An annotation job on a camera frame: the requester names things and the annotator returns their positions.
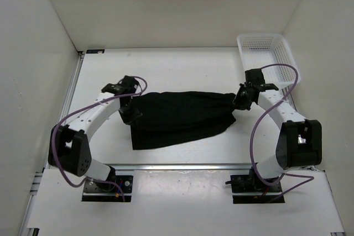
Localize aluminium rail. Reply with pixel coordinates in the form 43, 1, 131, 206
110, 164, 252, 171
59, 51, 85, 120

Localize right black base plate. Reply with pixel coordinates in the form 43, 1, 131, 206
225, 174, 285, 204

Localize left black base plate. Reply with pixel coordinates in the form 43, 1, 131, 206
81, 175, 133, 203

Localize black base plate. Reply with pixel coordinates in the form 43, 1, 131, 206
225, 174, 285, 204
81, 175, 133, 203

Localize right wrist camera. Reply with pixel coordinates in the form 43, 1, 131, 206
245, 69, 279, 92

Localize aluminium front rail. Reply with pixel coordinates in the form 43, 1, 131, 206
110, 164, 252, 171

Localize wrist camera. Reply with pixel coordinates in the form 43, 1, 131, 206
101, 76, 139, 96
245, 69, 279, 92

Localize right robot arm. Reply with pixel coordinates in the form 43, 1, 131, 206
233, 83, 322, 192

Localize small dark label sticker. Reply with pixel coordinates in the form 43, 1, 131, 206
86, 49, 105, 54

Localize aluminium left rail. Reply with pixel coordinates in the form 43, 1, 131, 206
59, 51, 85, 120

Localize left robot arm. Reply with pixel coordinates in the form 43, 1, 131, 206
48, 92, 141, 192

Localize black shorts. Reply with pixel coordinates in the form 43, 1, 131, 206
131, 91, 236, 150

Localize white perforated plastic basket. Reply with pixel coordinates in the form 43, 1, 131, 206
237, 33, 297, 88

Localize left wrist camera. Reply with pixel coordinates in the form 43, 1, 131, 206
101, 76, 139, 96

